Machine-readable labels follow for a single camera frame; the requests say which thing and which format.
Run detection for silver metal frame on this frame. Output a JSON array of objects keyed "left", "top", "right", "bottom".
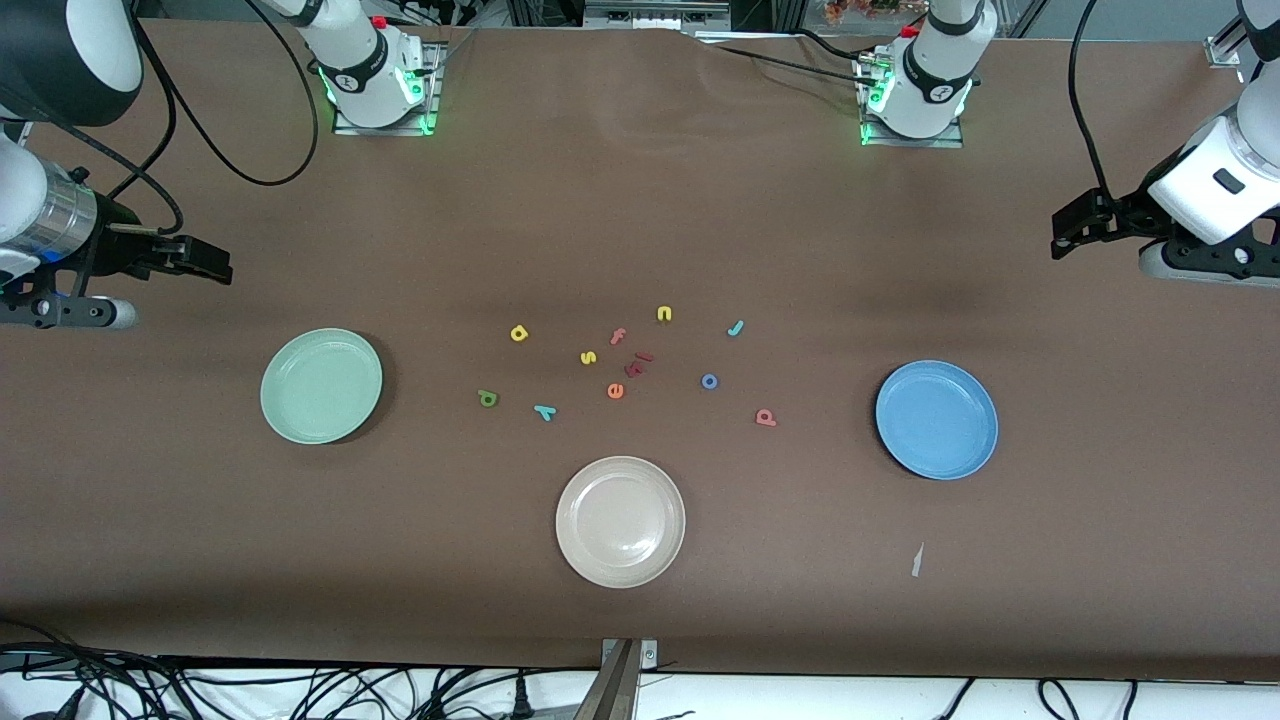
[{"left": 583, "top": 0, "right": 733, "bottom": 33}]

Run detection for orange artificial flowers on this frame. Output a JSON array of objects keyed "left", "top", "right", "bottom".
[{"left": 825, "top": 0, "right": 906, "bottom": 25}]

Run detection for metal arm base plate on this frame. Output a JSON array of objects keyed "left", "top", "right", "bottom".
[
  {"left": 860, "top": 55, "right": 966, "bottom": 149},
  {"left": 332, "top": 40, "right": 446, "bottom": 137}
]

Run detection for beige plate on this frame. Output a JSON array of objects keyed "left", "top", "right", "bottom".
[{"left": 555, "top": 456, "right": 687, "bottom": 589}]

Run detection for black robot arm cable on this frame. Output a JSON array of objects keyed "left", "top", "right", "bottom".
[
  {"left": 20, "top": 0, "right": 321, "bottom": 235},
  {"left": 1066, "top": 0, "right": 1121, "bottom": 206}
]

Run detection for green plate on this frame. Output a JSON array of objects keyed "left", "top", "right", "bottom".
[{"left": 260, "top": 328, "right": 384, "bottom": 445}]

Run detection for metal table edge bracket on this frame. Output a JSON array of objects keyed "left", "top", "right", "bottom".
[{"left": 574, "top": 638, "right": 659, "bottom": 720}]

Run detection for black floor cable tangle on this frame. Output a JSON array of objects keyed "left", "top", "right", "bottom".
[{"left": 0, "top": 620, "right": 601, "bottom": 720}]

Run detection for black base power cable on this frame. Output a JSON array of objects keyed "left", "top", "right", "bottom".
[{"left": 700, "top": 28, "right": 876, "bottom": 89}]

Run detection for blue plate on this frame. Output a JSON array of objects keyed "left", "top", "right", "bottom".
[{"left": 875, "top": 360, "right": 999, "bottom": 481}]

